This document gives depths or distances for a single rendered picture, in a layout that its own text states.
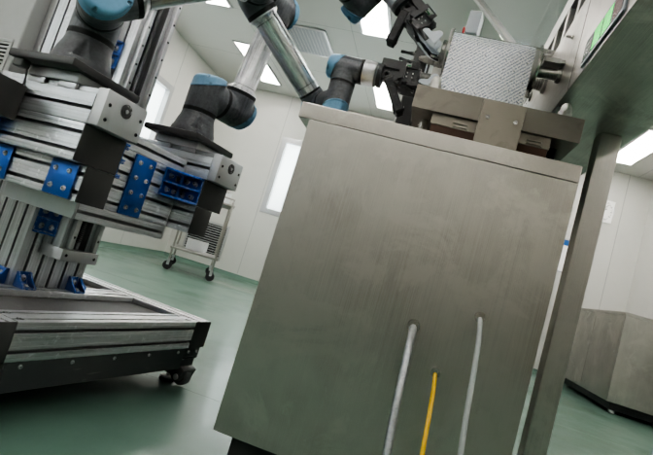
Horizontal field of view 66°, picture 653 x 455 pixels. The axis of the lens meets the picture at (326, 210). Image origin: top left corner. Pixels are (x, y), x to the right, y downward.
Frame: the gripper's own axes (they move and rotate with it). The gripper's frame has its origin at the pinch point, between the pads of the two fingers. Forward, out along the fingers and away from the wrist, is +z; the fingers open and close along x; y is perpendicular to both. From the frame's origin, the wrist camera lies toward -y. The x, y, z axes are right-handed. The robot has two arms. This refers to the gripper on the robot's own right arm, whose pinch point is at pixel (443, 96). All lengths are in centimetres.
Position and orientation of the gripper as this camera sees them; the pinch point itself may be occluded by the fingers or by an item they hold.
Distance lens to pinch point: 152.3
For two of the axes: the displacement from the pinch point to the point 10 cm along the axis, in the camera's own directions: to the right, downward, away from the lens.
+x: 1.7, 1.6, 9.7
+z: 9.4, 2.6, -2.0
